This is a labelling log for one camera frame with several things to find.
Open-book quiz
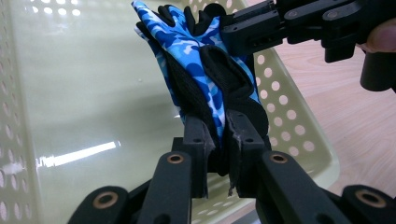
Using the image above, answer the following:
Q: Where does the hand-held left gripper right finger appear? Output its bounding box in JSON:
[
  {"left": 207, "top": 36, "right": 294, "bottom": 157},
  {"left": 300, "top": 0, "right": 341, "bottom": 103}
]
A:
[{"left": 225, "top": 108, "right": 273, "bottom": 199}]

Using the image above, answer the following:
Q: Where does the cream plastic basket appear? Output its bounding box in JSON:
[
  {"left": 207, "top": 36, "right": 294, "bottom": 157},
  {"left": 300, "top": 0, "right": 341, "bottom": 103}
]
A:
[{"left": 0, "top": 0, "right": 341, "bottom": 224}]

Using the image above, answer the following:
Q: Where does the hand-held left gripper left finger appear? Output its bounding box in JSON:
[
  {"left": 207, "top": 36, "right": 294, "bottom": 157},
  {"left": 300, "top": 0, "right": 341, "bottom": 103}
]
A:
[{"left": 172, "top": 114, "right": 217, "bottom": 200}]

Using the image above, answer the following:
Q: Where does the blue camouflage glove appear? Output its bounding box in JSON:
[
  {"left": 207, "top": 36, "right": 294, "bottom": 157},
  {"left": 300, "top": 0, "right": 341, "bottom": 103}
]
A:
[{"left": 130, "top": 0, "right": 262, "bottom": 147}]

